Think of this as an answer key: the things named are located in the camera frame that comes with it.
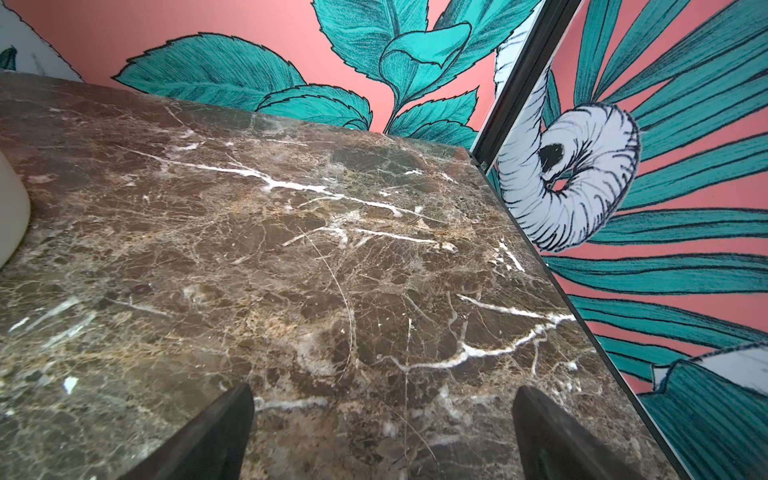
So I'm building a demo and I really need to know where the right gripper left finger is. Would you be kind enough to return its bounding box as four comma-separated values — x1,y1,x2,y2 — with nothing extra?
122,384,255,480

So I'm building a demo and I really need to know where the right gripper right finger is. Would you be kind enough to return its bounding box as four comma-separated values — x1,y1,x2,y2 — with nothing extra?
512,386,642,480

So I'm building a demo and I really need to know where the white ribbed waste bin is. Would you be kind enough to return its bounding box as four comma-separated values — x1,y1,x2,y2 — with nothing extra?
0,153,31,267

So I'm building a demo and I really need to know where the right black frame post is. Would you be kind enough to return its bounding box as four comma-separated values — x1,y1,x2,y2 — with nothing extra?
471,1,581,174

